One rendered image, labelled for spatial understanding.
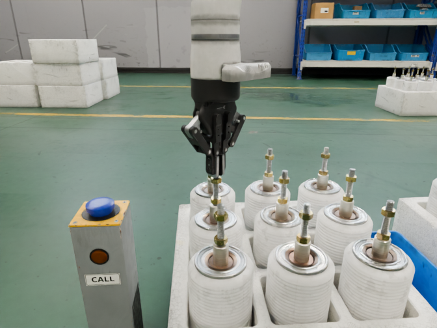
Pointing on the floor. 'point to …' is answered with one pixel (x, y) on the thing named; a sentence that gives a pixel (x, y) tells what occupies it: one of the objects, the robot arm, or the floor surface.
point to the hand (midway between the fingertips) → (215, 164)
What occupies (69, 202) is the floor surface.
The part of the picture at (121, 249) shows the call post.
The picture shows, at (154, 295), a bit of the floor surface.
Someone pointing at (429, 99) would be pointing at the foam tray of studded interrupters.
